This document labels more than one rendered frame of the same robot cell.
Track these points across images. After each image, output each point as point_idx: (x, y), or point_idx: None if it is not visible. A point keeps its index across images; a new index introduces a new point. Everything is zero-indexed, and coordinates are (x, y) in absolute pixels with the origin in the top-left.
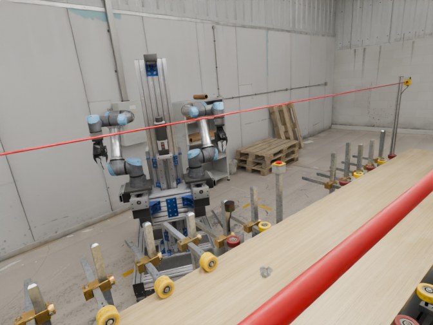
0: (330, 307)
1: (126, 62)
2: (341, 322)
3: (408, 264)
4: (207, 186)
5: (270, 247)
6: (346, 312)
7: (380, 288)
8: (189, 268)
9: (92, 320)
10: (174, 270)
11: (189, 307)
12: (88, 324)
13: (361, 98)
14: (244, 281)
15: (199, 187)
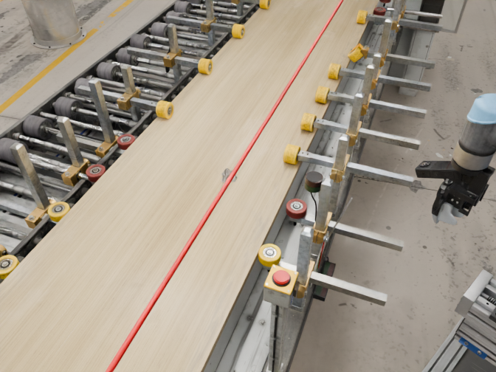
0: (158, 164)
1: None
2: (149, 156)
3: (62, 240)
4: (474, 299)
5: (238, 211)
6: (144, 164)
7: (107, 196)
8: (441, 362)
9: (489, 270)
10: (458, 345)
11: (276, 128)
12: (486, 264)
13: None
14: (244, 160)
15: (480, 283)
